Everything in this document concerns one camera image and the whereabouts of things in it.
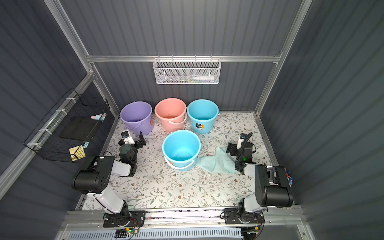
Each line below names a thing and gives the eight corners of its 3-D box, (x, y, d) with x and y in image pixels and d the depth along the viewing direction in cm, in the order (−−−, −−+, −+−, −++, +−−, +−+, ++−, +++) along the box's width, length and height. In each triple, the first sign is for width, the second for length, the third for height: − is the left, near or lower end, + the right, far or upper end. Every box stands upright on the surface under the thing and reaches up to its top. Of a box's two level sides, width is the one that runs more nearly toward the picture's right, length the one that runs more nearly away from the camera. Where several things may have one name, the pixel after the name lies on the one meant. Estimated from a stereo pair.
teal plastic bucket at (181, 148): (164, 177, 89) (159, 163, 75) (168, 146, 103) (164, 130, 89) (200, 177, 89) (201, 163, 75) (199, 146, 103) (200, 130, 89)
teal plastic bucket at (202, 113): (187, 136, 108) (186, 120, 95) (188, 116, 122) (187, 99, 108) (217, 136, 108) (220, 120, 95) (215, 116, 121) (217, 99, 108)
